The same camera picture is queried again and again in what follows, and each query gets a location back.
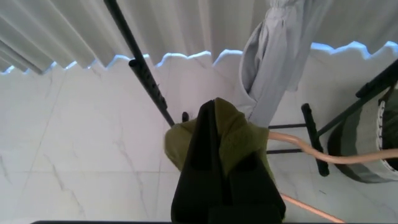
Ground white curtain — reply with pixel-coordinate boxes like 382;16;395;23
0;0;398;75

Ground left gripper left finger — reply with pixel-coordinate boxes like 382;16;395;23
170;100;223;222

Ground green garment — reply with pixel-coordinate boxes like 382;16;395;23
164;97;276;187

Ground pale grey shorts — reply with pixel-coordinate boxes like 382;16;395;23
231;0;335;128

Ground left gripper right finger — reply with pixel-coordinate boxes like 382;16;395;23
222;152;286;222

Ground pink clothes hanger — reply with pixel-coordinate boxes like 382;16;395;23
267;131;398;223

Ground black clothes rack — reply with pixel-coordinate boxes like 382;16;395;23
103;0;398;177

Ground white laundry basket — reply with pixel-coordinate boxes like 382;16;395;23
326;83;398;184

